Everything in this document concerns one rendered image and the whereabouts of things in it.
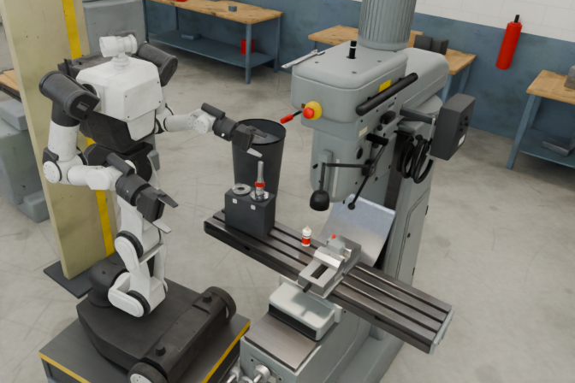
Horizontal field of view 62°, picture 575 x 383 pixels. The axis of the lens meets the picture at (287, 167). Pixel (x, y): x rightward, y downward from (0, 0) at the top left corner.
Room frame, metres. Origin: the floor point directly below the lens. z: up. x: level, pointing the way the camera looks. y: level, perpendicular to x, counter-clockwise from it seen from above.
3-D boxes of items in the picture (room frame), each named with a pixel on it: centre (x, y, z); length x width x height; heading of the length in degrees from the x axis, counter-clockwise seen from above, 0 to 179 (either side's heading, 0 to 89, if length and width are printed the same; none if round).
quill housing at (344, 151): (1.66, -0.20, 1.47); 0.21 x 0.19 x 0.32; 57
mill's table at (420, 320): (1.68, -0.16, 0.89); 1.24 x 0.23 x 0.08; 57
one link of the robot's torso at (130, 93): (1.64, 0.67, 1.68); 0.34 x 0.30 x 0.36; 155
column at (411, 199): (2.17, -0.54, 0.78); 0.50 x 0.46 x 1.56; 147
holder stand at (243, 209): (1.90, 0.17, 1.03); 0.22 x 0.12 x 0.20; 66
